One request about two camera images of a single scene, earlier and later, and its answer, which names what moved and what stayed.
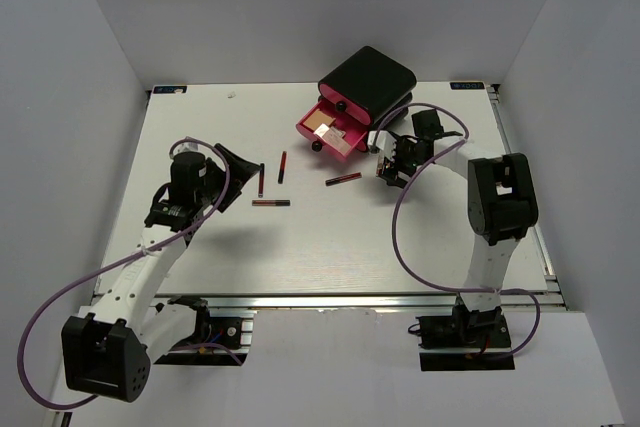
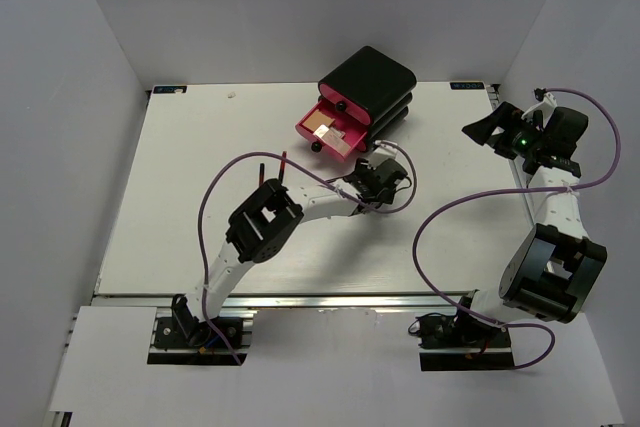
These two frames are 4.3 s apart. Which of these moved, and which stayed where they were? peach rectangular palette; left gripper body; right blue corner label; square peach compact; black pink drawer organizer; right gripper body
Moved: right gripper body; left gripper body
Stayed: right blue corner label; peach rectangular palette; square peach compact; black pink drawer organizer
